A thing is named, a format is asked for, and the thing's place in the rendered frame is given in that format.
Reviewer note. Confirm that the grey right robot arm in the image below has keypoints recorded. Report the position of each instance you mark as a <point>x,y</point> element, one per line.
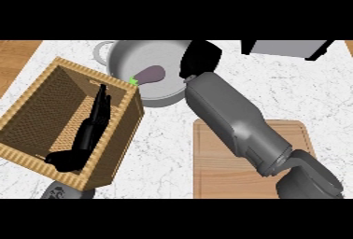
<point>248,130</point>

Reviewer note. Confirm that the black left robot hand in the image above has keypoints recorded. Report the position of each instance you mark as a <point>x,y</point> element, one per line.
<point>89,133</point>

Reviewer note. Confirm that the wooden cutting board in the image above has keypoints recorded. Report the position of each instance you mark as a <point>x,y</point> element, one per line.
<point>220,168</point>

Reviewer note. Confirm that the wicker basket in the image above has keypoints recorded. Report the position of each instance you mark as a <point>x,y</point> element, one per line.
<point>68,121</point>

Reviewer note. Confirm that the grey appliance with black frame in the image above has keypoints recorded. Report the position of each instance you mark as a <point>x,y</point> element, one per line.
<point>287,48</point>

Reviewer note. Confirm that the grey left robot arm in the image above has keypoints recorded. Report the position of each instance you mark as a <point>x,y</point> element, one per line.
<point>67,191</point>

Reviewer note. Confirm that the purple eggplant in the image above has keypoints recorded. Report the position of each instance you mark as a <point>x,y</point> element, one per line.
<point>151,75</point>

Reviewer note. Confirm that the silver pot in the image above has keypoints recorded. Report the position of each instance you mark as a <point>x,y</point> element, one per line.
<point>146,68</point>

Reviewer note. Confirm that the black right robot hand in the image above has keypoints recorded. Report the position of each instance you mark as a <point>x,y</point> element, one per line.
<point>200,57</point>

